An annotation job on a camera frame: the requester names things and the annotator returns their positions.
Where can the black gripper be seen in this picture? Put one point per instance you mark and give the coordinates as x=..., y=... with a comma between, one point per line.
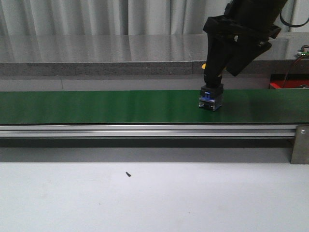
x=239, y=36

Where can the yellow mushroom push button switch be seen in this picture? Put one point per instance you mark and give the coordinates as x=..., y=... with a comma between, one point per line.
x=211, y=94

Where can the red plastic bin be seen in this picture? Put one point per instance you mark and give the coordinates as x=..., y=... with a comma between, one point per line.
x=277, y=81

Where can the green conveyor belt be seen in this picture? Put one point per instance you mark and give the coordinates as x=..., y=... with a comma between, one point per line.
x=153, y=106

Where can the green circuit board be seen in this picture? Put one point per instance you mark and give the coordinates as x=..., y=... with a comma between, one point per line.
x=303, y=52

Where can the grey stone counter slab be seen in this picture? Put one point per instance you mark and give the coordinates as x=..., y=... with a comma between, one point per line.
x=94, y=55

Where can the white pleated curtain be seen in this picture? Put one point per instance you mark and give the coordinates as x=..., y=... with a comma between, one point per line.
x=106, y=17

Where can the steel conveyor mounting bracket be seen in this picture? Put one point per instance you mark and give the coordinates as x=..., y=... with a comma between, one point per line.
x=300, y=154

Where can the aluminium conveyor side rail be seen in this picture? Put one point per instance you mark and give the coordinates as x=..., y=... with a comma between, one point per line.
x=179, y=130

